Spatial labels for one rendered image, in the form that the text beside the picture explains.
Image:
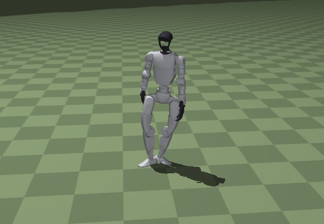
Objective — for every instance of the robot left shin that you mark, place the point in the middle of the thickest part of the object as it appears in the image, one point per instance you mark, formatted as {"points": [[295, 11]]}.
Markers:
{"points": [[163, 145]]}

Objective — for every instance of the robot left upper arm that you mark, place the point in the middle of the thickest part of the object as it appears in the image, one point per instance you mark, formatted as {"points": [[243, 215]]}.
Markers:
{"points": [[180, 60]]}

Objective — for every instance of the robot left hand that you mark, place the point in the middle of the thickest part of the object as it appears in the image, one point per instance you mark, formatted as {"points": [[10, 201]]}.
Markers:
{"points": [[180, 115]]}

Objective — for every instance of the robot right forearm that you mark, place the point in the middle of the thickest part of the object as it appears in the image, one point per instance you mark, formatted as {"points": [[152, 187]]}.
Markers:
{"points": [[144, 84]]}

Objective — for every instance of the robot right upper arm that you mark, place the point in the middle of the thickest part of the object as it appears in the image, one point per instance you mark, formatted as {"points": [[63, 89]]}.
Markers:
{"points": [[148, 64]]}

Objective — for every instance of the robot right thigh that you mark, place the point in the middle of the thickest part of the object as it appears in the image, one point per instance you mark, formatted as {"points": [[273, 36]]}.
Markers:
{"points": [[146, 114]]}

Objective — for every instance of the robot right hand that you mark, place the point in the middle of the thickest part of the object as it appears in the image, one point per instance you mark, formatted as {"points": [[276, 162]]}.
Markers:
{"points": [[142, 96]]}

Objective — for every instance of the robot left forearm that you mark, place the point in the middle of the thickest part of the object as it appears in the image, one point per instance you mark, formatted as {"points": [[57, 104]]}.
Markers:
{"points": [[182, 92]]}

